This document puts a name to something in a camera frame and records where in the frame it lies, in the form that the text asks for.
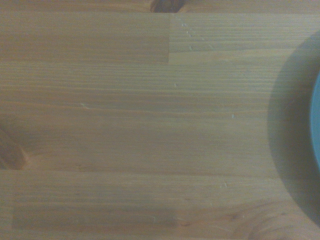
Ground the teal round plate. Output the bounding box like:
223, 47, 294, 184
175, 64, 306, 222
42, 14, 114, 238
309, 71, 320, 176

